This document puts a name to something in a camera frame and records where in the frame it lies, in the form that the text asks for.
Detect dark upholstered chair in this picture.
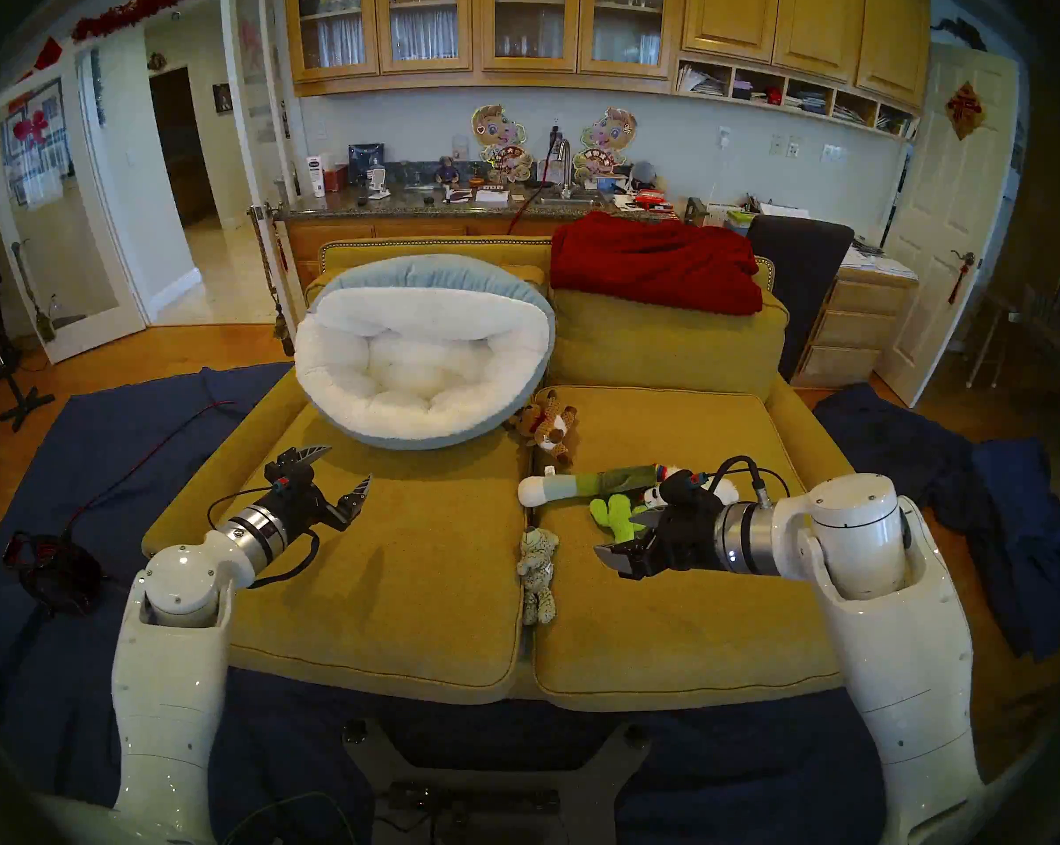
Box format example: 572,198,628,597
745,216,856,382

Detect green cactus plush toy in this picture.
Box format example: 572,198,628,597
590,494,649,545

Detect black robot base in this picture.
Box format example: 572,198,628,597
343,720,654,845

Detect red tinsel garland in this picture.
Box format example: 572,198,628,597
70,0,221,43

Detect green bottle plush toy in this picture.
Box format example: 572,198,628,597
517,465,663,510

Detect yellow sofa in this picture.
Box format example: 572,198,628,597
141,236,858,712

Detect white and blue dog bed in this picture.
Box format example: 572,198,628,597
294,253,557,451

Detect white panel door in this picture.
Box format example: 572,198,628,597
873,42,1021,408

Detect granite counter with wood base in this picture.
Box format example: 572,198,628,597
270,183,680,325

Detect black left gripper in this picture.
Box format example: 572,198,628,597
270,445,373,536

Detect hanging door bell strap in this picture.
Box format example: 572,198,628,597
248,204,295,357

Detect wooden drawer cabinet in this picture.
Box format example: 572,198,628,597
789,269,920,389

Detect stack of papers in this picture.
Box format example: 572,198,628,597
842,246,920,281

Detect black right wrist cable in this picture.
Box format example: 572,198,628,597
710,456,790,511

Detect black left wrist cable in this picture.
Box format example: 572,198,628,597
206,487,321,589

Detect blue floor cloth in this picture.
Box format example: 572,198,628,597
0,362,891,845

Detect white glass french door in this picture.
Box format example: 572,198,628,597
0,47,148,364
220,0,306,360

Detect cartoon child wall decoration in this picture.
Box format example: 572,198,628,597
471,104,533,184
574,108,638,184

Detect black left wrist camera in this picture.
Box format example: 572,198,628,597
264,460,311,499

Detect brown reindeer plush toy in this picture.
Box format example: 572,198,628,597
508,389,579,466

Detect wooden wall cabinets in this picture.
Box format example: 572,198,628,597
282,0,933,140

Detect dark blue blanket heap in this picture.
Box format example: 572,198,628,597
813,384,1060,662

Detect red floor cable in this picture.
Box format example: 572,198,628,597
6,400,236,571

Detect white fluffy plush toy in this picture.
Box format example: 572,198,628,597
644,465,742,510

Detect black wall decoration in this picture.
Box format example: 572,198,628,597
930,16,988,54

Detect red blanket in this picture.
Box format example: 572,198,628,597
549,211,764,316

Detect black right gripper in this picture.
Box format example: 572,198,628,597
593,500,722,580

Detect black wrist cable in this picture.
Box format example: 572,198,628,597
710,456,790,511
206,487,321,589

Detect black and red cable reel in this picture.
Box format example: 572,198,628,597
2,531,106,615

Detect red diamond door ornament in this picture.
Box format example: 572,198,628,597
945,81,987,142

